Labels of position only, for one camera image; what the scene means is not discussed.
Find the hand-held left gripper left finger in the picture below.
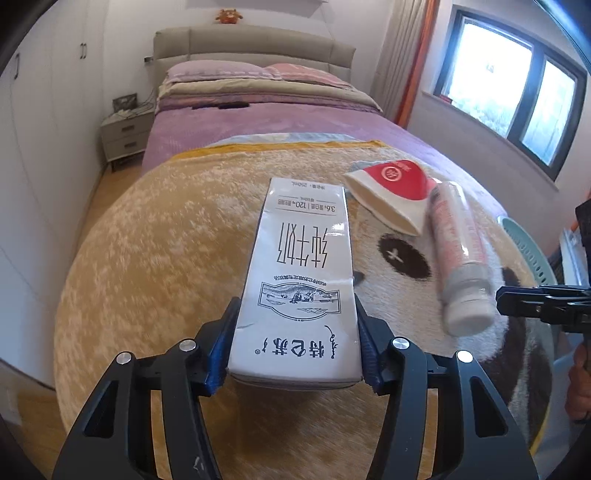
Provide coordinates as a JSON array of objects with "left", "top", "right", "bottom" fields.
[{"left": 52, "top": 298, "right": 242, "bottom": 480}]

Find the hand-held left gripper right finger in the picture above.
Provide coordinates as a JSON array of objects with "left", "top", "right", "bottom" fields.
[{"left": 355, "top": 295, "right": 539, "bottom": 480}]

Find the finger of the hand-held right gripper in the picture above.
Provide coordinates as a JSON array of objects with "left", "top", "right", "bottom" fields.
[
  {"left": 496, "top": 285, "right": 591, "bottom": 308},
  {"left": 499, "top": 301, "right": 591, "bottom": 330}
]

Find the teal plastic basket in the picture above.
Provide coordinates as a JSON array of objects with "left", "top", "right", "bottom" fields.
[{"left": 501, "top": 216, "right": 560, "bottom": 301}]

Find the white milk carton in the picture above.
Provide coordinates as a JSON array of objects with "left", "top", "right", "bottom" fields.
[{"left": 226, "top": 177, "right": 362, "bottom": 387}]

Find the person's right hand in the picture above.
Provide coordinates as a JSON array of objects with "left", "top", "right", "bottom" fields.
[{"left": 566, "top": 344, "right": 591, "bottom": 422}]

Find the pink bottle with white cap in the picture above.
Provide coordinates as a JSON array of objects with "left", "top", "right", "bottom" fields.
[{"left": 427, "top": 180, "right": 498, "bottom": 337}]

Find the yellow printed blanket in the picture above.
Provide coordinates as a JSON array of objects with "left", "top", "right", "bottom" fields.
[{"left": 52, "top": 131, "right": 556, "bottom": 480}]

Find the red and white paper cup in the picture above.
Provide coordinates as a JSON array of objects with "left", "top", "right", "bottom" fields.
[{"left": 344, "top": 159, "right": 440, "bottom": 237}]

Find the dark framed window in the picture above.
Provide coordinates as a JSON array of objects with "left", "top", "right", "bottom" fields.
[{"left": 431, "top": 4, "right": 588, "bottom": 182}]

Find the beige nightstand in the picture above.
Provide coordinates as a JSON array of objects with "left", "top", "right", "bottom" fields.
[{"left": 100, "top": 108, "right": 154, "bottom": 173}]

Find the bed with pink cover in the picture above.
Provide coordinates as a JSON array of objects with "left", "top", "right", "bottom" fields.
[{"left": 140, "top": 25, "right": 514, "bottom": 217}]

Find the white wardrobe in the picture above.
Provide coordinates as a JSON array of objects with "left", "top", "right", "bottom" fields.
[{"left": 0, "top": 0, "right": 156, "bottom": 389}]

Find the beige and orange curtain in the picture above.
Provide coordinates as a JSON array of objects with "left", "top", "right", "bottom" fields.
[{"left": 371, "top": 0, "right": 438, "bottom": 131}]

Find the folded beige quilt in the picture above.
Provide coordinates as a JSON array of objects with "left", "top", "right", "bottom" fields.
[{"left": 156, "top": 80, "right": 384, "bottom": 114}]

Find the pink pillow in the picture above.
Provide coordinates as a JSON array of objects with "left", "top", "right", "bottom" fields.
[
  {"left": 265, "top": 63, "right": 352, "bottom": 89},
  {"left": 165, "top": 62, "right": 274, "bottom": 87}
]

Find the beige padded headboard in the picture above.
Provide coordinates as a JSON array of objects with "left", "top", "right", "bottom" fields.
[{"left": 152, "top": 25, "right": 357, "bottom": 88}]

